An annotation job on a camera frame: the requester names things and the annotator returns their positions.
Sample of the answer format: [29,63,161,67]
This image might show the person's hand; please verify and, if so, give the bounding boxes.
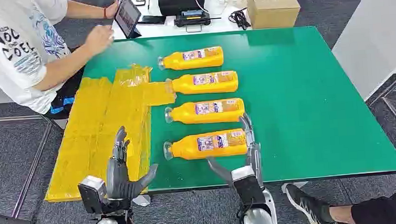
[83,24,116,57]
[104,0,121,20]

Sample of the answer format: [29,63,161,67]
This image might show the black device with handle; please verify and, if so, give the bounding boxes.
[173,8,213,34]

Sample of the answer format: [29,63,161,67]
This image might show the person's leg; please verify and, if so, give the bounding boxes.
[328,192,396,224]

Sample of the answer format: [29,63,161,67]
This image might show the black tablet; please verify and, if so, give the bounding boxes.
[112,0,144,40]

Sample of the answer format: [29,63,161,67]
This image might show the orange drink bottle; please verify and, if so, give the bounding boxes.
[162,128,250,162]
[164,70,240,98]
[163,97,246,127]
[156,45,225,72]

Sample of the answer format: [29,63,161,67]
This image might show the person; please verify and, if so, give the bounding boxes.
[0,0,129,124]

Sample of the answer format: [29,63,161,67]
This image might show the cardboard box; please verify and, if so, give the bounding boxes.
[245,0,303,31]

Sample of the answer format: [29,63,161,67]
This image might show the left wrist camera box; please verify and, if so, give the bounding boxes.
[77,174,109,216]

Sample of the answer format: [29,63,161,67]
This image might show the person's right hand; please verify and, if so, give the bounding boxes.
[83,24,116,57]

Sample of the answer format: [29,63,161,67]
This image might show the white cabinet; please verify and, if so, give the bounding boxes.
[328,0,396,104]

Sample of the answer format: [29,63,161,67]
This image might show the black phone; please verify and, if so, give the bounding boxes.
[137,14,168,27]

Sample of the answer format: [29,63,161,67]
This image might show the black carry case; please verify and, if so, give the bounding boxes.
[158,0,207,18]

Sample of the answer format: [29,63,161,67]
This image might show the white table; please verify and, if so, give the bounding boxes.
[110,0,273,41]

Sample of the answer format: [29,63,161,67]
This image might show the black cable bundle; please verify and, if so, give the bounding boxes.
[227,7,252,32]

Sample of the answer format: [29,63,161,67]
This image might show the black white sneaker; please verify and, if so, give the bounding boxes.
[285,181,335,224]

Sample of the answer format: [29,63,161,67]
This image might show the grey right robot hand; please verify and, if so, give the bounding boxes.
[203,112,265,191]

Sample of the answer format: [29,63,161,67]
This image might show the green table mat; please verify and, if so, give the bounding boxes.
[80,19,396,197]

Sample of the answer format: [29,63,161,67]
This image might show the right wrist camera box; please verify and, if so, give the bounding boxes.
[230,165,266,207]

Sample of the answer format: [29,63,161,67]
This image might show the person's left hand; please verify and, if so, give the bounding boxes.
[104,0,121,20]

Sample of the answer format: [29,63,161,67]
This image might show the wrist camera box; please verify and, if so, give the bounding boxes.
[77,174,109,216]
[230,165,266,207]

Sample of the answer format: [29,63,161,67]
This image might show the yellow plastic sheet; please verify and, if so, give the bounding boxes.
[36,61,184,203]

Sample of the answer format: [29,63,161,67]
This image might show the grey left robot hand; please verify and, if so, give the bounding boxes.
[101,124,161,204]

